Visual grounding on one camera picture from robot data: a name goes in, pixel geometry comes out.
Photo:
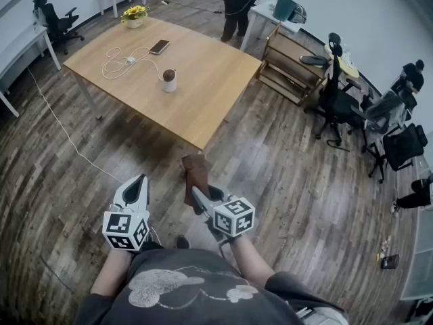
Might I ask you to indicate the black office chair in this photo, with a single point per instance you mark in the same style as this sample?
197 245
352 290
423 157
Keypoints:
402 146
55 20
336 103

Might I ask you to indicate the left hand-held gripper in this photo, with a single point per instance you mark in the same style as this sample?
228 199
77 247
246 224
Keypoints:
116 223

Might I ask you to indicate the frosted glass partition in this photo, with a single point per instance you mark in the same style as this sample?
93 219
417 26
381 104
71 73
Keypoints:
421 249

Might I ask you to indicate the wooden shelf rack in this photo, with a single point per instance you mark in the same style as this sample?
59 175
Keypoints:
287 64

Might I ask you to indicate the teal waste bin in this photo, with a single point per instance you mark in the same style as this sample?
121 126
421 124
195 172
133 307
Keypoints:
282 8

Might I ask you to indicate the white charger adapter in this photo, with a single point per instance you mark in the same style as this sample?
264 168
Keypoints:
131 60

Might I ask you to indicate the white camera with dark dome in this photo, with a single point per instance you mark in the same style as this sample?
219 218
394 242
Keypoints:
169 81

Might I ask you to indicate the sunflowers in white pot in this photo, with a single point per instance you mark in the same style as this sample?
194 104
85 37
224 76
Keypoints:
134 17

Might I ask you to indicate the grey bag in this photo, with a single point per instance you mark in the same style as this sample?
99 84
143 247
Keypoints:
297 15

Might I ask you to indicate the person's black shoe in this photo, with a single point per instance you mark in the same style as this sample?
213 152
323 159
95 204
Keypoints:
182 242
154 239

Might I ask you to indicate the small black box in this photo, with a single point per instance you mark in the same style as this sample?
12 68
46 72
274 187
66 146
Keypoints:
389 261

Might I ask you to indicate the plastic-wrapped office chair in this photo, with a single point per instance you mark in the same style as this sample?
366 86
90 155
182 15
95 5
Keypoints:
385 110

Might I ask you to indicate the yellow round table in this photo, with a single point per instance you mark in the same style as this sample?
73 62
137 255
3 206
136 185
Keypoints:
348 68

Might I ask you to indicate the person's light grey trousers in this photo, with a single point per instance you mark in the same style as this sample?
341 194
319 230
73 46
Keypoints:
324 317

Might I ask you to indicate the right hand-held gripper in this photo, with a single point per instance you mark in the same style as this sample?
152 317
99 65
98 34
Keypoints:
233 215

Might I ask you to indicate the grey metal table leg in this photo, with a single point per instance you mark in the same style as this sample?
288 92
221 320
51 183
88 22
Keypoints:
88 95

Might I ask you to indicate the person's left forearm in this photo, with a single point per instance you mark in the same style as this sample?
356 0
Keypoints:
108 273

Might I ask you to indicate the brown cloth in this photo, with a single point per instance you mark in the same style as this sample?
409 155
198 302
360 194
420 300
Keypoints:
196 171

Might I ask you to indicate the dark slipper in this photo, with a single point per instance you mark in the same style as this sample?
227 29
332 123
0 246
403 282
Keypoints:
313 60

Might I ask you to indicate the small white table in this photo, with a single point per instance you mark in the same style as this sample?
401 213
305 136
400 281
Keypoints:
264 12

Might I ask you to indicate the person's dark grey printed t-shirt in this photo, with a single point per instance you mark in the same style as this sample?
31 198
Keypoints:
203 293

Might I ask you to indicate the black smartphone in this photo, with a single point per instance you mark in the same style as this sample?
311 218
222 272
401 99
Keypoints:
159 47

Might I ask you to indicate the small items cluster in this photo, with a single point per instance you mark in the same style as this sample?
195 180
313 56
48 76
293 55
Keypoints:
384 247

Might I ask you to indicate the person's right forearm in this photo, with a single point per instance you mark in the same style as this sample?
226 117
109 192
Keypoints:
250 257

